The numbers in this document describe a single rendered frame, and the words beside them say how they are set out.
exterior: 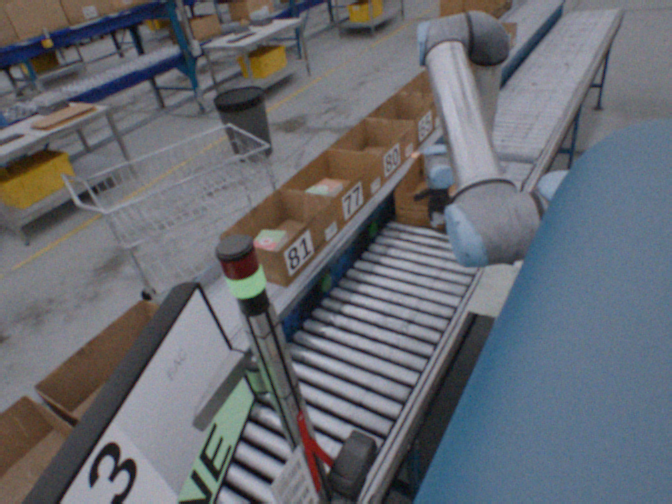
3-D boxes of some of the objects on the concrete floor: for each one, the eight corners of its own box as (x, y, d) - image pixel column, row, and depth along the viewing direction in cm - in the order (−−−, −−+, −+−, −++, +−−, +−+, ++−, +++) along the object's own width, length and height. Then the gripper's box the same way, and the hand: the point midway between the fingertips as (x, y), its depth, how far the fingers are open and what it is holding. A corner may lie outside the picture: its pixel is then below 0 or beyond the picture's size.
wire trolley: (266, 238, 366) (228, 110, 306) (304, 269, 327) (269, 129, 266) (133, 305, 324) (58, 172, 263) (158, 350, 285) (77, 206, 224)
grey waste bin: (287, 146, 503) (273, 87, 466) (256, 168, 472) (238, 106, 435) (253, 141, 530) (237, 85, 492) (221, 161, 499) (202, 102, 461)
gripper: (444, 191, 191) (445, 235, 203) (452, 181, 197) (452, 224, 208) (424, 188, 195) (426, 231, 207) (433, 179, 201) (434, 221, 213)
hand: (433, 224), depth 208 cm, fingers closed
